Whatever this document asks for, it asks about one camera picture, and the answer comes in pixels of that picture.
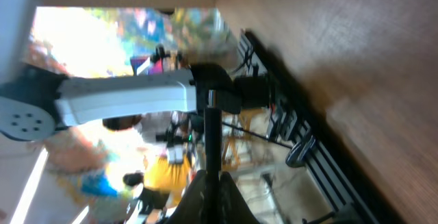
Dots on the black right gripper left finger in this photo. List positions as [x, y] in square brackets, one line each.
[191, 205]

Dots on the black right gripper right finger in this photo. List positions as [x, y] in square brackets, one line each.
[233, 208]

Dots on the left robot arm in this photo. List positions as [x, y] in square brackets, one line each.
[38, 103]

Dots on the black aluminium rail frame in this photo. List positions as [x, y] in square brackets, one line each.
[343, 185]

